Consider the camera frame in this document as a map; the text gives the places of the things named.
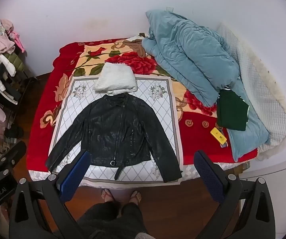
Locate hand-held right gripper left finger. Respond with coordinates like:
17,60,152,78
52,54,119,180
9,150,92,239

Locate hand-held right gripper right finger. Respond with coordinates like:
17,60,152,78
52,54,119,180
193,150,276,239

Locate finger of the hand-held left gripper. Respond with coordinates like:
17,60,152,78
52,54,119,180
0,141,27,178

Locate black leather jacket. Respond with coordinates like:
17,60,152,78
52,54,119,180
45,93,183,183

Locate black metal clothes rack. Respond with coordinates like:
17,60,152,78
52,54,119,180
3,76,37,145

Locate pink clothes hanger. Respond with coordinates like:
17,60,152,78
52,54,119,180
8,31,26,53

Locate white quilted mattress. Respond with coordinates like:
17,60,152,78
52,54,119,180
28,159,251,188

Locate person's left foot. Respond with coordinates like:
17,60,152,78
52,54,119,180
101,189,116,204

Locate person's foot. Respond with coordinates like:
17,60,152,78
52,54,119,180
128,190,143,205
101,189,116,204

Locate yellow handheld device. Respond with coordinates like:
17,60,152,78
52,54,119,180
210,127,228,148

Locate teal blue pillow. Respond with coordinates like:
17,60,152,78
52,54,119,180
226,80,270,162

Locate person's legs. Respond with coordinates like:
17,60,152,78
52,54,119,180
77,202,156,239

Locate person's right foot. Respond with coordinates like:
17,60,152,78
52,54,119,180
128,190,143,205

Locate dark green folded garment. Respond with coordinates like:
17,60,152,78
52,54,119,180
216,88,250,131

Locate red floral blanket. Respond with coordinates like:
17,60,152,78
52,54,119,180
26,36,258,173

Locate white diamond pattern mat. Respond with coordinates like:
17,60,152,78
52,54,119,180
49,75,183,183

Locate olive padded vest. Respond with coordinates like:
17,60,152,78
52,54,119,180
5,51,26,74

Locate white quilted pad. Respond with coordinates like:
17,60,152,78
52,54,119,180
216,22,286,160

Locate white fluffy folded garment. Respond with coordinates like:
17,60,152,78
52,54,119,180
94,62,138,95

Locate pink hooded garment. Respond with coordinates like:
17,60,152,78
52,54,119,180
0,19,16,58

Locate teal blue duvet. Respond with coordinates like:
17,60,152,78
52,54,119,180
142,9,241,107

